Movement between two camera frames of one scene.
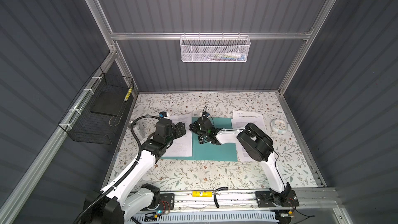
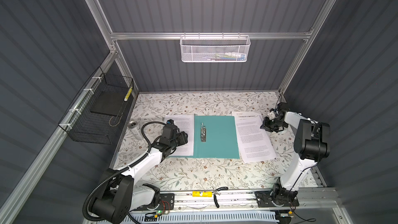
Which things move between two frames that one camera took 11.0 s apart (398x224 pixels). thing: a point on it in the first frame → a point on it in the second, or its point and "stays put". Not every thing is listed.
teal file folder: (207, 151) stays put
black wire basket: (93, 116) stays put
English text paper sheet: (182, 145) stays put
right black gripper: (196, 124) → (266, 125)
